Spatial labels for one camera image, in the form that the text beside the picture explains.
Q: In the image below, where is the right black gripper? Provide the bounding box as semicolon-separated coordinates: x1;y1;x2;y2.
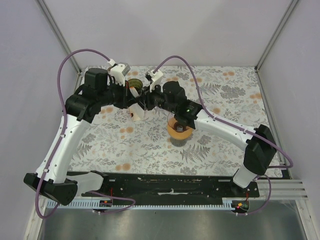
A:
136;81;177;115

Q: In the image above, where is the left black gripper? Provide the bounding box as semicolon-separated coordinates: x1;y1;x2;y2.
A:
98;78;138;110

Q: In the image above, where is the orange coffee filter pack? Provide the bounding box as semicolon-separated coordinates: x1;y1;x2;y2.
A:
129;86;145;122

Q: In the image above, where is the grey glass carafe wooden collar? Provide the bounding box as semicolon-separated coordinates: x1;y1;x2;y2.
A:
167;130;193;147

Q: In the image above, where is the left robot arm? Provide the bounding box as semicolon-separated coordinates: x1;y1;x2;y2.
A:
23;64;131;206

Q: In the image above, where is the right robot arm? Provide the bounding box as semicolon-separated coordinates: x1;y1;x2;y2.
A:
137;81;277;197

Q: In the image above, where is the green glass dripper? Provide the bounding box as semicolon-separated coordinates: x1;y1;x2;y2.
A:
128;78;143;95

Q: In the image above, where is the floral patterned table mat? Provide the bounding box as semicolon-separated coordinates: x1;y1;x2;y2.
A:
69;66;269;176

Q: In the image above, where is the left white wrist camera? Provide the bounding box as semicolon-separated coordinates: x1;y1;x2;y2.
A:
107;58;131;87

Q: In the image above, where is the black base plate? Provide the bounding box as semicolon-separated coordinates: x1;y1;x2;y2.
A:
81;171;260;206

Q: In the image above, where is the white slotted cable duct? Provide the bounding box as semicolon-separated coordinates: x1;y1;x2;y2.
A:
58;198;235;211

